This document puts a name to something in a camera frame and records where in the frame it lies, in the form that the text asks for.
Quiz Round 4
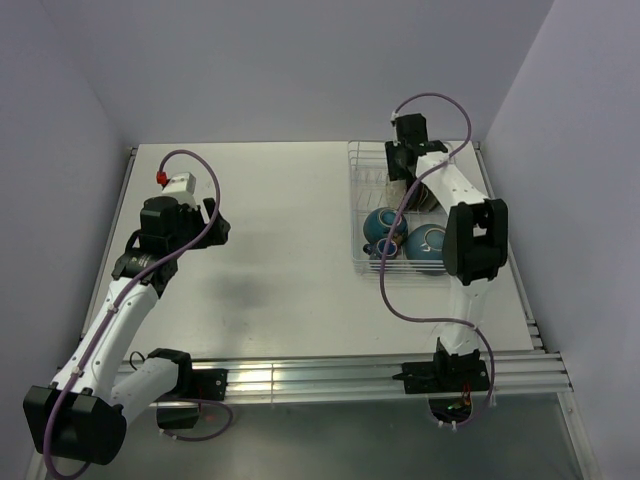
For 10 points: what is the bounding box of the grey round plate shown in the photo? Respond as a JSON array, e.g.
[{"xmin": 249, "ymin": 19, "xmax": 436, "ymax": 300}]
[{"xmin": 422, "ymin": 193, "xmax": 439, "ymax": 212}]

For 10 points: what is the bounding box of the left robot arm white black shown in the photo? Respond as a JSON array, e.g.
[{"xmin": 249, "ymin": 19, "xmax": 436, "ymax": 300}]
[{"xmin": 23, "ymin": 196, "xmax": 230, "ymax": 465}]

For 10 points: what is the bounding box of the aluminium rail frame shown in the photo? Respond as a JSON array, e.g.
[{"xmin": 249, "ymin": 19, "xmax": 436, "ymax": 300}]
[{"xmin": 83, "ymin": 141, "xmax": 603, "ymax": 479}]

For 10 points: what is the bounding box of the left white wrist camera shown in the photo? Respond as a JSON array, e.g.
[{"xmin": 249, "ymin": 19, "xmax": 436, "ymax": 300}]
[{"xmin": 161, "ymin": 172, "xmax": 197, "ymax": 209}]

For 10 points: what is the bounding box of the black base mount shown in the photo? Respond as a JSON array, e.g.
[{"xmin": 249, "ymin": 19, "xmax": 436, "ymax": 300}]
[
  {"xmin": 392, "ymin": 361, "xmax": 490, "ymax": 394},
  {"xmin": 156, "ymin": 369, "xmax": 228, "ymax": 431}
]

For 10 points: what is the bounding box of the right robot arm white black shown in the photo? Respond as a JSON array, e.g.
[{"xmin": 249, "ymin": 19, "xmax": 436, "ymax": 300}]
[{"xmin": 387, "ymin": 113, "xmax": 508, "ymax": 390}]

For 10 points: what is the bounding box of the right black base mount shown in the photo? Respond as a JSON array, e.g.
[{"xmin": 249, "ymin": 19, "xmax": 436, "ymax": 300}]
[{"xmin": 392, "ymin": 361, "xmax": 490, "ymax": 394}]

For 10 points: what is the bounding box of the dark blue mug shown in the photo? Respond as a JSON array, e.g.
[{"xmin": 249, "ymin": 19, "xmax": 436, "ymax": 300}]
[{"xmin": 362, "ymin": 238, "xmax": 399, "ymax": 261}]

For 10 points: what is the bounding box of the white wire dish rack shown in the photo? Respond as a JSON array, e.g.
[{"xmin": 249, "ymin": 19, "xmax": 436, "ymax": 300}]
[{"xmin": 347, "ymin": 140, "xmax": 474, "ymax": 279}]

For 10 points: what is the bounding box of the teal dark saucer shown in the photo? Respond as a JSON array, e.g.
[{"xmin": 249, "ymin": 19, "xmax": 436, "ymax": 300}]
[{"xmin": 407, "ymin": 183, "xmax": 429, "ymax": 211}]

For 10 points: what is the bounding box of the blue ceramic bowl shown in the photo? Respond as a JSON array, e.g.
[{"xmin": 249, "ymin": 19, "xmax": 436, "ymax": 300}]
[{"xmin": 404, "ymin": 223, "xmax": 445, "ymax": 262}]

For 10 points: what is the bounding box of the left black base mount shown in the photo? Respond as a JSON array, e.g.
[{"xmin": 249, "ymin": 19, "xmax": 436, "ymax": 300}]
[{"xmin": 156, "ymin": 369, "xmax": 228, "ymax": 431}]

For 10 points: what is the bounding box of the beige interior dark bowl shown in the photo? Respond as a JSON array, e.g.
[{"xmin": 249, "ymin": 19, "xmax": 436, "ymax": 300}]
[{"xmin": 362, "ymin": 207, "xmax": 409, "ymax": 245}]

